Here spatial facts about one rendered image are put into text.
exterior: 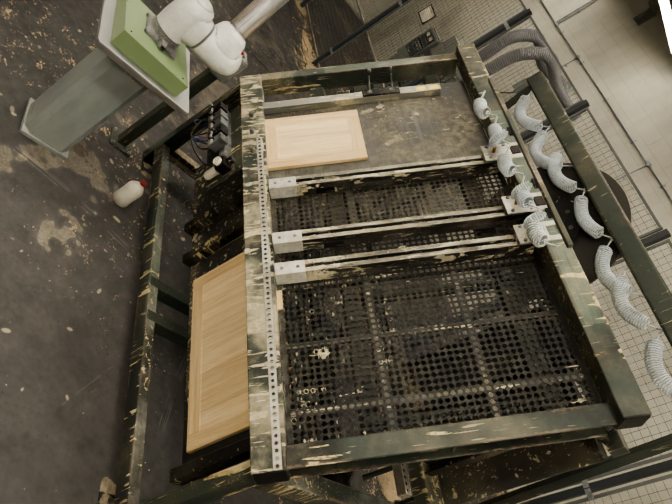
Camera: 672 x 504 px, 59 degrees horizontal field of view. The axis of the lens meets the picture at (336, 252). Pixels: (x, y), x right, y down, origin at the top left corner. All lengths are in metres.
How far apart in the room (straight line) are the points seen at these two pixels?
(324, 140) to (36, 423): 1.78
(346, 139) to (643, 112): 6.09
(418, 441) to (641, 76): 7.51
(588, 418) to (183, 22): 2.24
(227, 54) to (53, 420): 1.72
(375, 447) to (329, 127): 1.68
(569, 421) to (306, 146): 1.73
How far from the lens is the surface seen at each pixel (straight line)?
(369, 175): 2.73
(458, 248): 2.47
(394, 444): 2.05
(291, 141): 3.02
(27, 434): 2.56
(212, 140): 3.00
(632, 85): 8.96
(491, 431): 2.10
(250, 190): 2.75
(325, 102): 3.22
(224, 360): 2.69
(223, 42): 2.87
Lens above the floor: 2.06
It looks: 22 degrees down
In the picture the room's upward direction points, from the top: 62 degrees clockwise
